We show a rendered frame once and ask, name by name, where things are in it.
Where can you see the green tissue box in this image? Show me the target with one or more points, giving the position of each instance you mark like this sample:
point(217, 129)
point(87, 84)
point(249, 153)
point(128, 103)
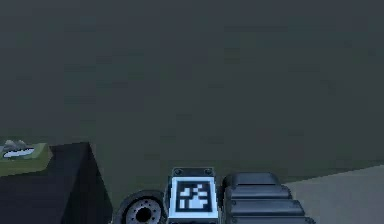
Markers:
point(26, 161)

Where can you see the black cabinet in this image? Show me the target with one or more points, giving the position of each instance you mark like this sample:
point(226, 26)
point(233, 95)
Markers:
point(56, 193)

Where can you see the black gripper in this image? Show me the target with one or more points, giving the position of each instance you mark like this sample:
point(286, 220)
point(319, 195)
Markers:
point(142, 208)

